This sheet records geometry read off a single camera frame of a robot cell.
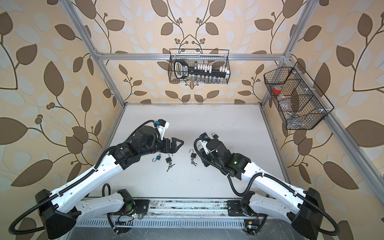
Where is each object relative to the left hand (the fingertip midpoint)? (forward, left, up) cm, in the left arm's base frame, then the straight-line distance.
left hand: (178, 141), depth 70 cm
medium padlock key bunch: (0, -6, -25) cm, 26 cm away
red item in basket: (+35, -55, +5) cm, 65 cm away
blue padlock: (+2, +16, -25) cm, 30 cm away
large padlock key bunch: (-3, +7, -26) cm, 27 cm away
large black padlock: (+1, +9, -25) cm, 27 cm away
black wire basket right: (+24, -64, +4) cm, 68 cm away
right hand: (-1, -12, -8) cm, 14 cm away
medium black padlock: (+5, -6, -25) cm, 26 cm away
